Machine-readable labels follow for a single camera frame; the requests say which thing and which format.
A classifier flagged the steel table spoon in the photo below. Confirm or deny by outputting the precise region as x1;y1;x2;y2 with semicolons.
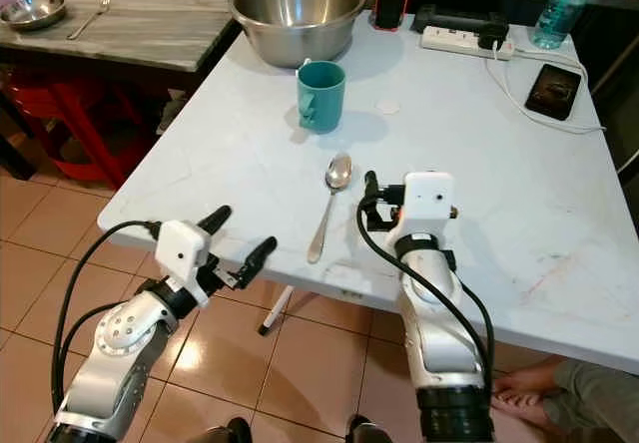
307;152;354;265

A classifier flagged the white table leg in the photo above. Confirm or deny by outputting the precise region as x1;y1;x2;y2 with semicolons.
257;284;297;337

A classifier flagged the teal ceramic mug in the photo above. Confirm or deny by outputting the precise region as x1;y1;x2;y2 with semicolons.
296;59;347;135

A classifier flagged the stack of papers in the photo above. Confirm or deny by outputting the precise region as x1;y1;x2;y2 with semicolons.
153;88;189;137

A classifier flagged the black left robot foot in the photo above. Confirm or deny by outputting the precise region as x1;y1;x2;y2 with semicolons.
188;416;253;443

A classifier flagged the black robot foot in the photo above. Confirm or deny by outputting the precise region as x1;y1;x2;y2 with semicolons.
188;416;253;443
343;413;402;443

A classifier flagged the red plastic stool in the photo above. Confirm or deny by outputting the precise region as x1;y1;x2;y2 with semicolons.
3;63;153;191

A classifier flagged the white power strip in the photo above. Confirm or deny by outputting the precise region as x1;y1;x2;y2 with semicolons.
419;25;516;62

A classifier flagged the large steel mixing bowl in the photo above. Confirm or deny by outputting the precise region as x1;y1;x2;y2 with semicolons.
228;0;368;70

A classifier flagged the orange and black device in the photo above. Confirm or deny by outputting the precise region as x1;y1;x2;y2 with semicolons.
372;0;411;32

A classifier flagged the black smartphone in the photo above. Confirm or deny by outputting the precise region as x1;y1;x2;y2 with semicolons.
524;62;583;122

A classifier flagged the black plug adapter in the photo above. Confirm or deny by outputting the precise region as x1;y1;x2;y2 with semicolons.
476;21;511;51

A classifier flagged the black right robot foot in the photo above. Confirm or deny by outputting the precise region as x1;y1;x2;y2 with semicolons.
343;413;402;443

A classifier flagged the grey wooden side table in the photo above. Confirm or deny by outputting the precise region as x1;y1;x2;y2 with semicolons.
0;0;266;181

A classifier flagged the steel fork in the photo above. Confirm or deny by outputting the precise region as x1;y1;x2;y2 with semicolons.
66;0;113;42

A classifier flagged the person's leg and foot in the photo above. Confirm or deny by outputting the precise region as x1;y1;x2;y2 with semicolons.
492;357;639;443

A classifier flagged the teal plastic water bottle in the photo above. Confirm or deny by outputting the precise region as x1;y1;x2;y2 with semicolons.
530;0;586;51

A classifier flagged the small steel bowl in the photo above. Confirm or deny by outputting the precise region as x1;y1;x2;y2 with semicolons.
0;0;68;33

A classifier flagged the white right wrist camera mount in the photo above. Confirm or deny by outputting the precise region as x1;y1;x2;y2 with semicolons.
398;172;458;246

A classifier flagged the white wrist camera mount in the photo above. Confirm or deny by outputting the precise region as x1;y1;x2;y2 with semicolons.
398;172;458;246
156;220;214;297

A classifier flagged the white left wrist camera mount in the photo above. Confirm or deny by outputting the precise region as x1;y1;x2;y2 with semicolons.
156;220;214;297

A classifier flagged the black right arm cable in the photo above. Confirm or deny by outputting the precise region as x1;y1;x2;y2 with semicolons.
356;198;496;376

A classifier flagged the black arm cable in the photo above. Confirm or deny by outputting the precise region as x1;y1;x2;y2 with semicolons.
52;220;167;416
356;198;496;376

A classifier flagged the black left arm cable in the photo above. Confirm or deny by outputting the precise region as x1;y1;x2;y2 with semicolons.
52;220;167;416

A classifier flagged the white charging cable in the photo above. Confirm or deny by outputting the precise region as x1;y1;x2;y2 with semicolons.
488;48;607;136

